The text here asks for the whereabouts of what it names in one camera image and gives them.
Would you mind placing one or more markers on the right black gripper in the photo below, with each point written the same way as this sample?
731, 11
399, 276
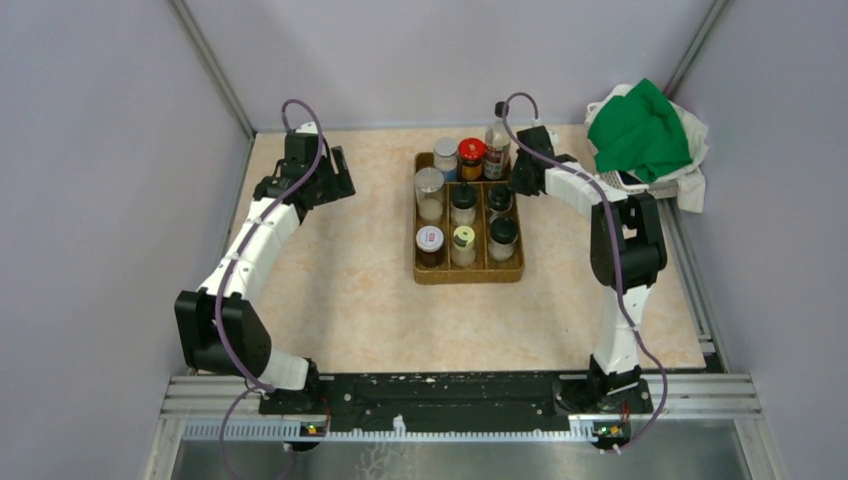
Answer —
519, 186

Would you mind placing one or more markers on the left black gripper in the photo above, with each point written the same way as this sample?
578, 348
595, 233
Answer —
340, 184

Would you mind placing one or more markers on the tall glass sauce bottle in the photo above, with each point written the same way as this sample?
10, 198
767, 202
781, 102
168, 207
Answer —
498, 146

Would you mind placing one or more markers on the small black cap bottle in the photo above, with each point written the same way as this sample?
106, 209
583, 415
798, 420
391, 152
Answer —
499, 201

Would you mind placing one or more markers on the red lid sauce jar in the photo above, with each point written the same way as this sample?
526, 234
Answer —
470, 153

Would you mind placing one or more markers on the black cap shaker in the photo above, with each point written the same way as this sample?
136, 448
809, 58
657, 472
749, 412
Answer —
463, 204
504, 233

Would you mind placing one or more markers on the black cap shaker front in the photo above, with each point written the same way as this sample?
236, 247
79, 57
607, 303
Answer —
463, 204

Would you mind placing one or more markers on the silver lid jar blue label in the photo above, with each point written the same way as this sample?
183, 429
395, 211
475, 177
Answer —
445, 158

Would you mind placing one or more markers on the woven bamboo divided tray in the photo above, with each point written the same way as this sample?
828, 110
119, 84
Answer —
482, 268

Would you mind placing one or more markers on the clear jar silver lid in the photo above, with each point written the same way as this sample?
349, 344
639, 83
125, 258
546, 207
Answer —
429, 193

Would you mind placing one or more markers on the white plastic basket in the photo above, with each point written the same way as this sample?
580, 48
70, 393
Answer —
632, 185

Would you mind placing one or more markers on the yellow lid small bottle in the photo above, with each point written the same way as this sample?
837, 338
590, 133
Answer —
463, 247

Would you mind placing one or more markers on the white lid dark jar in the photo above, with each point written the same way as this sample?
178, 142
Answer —
429, 242

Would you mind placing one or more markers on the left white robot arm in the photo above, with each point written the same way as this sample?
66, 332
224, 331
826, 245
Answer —
219, 328

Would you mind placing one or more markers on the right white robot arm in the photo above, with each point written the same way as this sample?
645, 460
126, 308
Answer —
627, 251

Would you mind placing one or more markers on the green cloth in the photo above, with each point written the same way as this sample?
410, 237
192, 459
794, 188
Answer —
639, 132

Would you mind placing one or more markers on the white cloth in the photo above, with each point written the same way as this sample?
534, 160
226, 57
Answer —
690, 179

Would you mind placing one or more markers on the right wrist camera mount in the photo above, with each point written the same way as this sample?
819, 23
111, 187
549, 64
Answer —
540, 130

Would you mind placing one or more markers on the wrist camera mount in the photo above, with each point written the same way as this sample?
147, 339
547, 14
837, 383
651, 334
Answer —
311, 128
540, 130

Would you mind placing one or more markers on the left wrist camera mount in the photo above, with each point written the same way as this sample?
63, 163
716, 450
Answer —
311, 128

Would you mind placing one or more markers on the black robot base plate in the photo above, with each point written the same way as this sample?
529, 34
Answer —
453, 402

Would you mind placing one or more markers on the aluminium frame rail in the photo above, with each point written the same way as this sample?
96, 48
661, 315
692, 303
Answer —
342, 292

